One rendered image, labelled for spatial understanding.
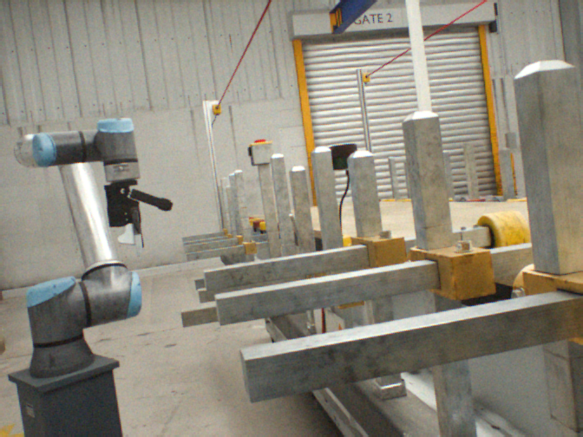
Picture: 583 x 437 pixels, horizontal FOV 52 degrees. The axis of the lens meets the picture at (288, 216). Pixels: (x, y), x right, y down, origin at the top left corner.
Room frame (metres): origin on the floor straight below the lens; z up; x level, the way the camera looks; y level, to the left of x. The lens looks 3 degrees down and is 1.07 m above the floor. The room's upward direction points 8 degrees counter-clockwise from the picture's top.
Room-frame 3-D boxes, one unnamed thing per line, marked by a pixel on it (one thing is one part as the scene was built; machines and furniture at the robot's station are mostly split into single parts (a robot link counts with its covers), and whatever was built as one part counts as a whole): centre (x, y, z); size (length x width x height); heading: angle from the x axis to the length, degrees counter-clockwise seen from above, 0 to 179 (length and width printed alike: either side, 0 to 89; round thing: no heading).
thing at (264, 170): (1.98, 0.06, 0.93); 0.05 x 0.04 x 0.45; 11
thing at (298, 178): (1.48, -0.03, 0.87); 0.03 x 0.03 x 0.48; 11
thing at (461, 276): (0.72, -0.18, 0.95); 0.13 x 0.06 x 0.05; 11
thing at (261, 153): (1.98, 0.06, 1.18); 0.07 x 0.07 x 0.08; 11
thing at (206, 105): (4.00, 0.41, 1.20); 0.15 x 0.12 x 1.00; 11
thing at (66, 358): (1.85, 0.76, 0.65); 0.19 x 0.19 x 0.10
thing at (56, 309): (1.85, 0.75, 0.79); 0.17 x 0.15 x 0.18; 119
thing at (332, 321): (1.26, -0.05, 0.75); 0.26 x 0.01 x 0.10; 11
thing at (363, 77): (4.20, -0.64, 1.25); 0.15 x 0.08 x 1.10; 11
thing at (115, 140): (1.60, 0.43, 1.25); 0.10 x 0.09 x 0.12; 29
